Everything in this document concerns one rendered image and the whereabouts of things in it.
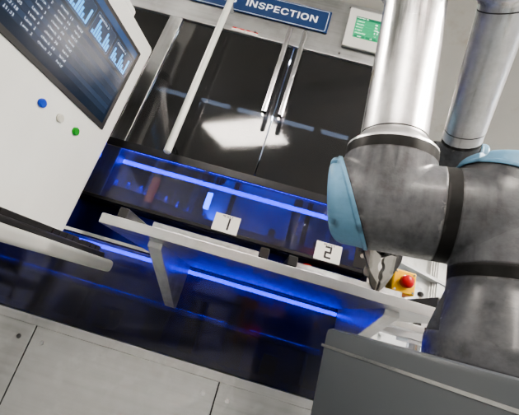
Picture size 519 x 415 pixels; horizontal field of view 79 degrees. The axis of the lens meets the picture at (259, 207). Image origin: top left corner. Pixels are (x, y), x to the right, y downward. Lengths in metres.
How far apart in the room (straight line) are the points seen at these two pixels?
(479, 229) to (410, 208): 0.07
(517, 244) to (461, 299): 0.07
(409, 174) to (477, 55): 0.35
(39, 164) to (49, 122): 0.11
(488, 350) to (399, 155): 0.21
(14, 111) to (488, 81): 0.97
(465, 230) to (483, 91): 0.37
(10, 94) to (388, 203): 0.82
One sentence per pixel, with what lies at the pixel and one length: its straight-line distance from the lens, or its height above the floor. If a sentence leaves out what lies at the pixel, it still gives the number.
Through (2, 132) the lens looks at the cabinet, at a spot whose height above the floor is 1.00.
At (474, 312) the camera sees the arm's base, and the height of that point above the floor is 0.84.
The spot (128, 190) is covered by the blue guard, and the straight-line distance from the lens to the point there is 1.13.
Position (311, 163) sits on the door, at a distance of 1.14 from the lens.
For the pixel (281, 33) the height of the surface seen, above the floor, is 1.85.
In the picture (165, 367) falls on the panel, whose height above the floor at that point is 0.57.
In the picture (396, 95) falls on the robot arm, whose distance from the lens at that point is 0.45.
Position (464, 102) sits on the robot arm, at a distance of 0.73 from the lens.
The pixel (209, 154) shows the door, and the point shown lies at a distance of 1.14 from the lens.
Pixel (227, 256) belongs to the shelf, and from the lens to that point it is 0.60.
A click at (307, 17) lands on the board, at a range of 1.54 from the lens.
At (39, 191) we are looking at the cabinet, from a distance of 1.00.
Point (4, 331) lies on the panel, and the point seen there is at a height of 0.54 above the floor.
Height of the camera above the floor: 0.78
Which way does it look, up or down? 18 degrees up
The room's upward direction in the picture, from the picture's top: 16 degrees clockwise
